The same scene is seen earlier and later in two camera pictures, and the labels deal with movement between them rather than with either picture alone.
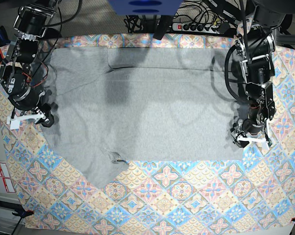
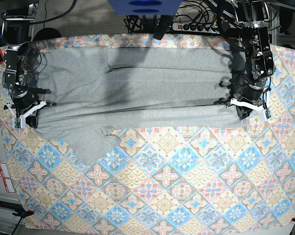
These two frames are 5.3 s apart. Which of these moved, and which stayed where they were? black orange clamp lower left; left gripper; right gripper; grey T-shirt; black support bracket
Moved: right gripper; grey T-shirt
Stayed: black support bracket; black orange clamp lower left; left gripper
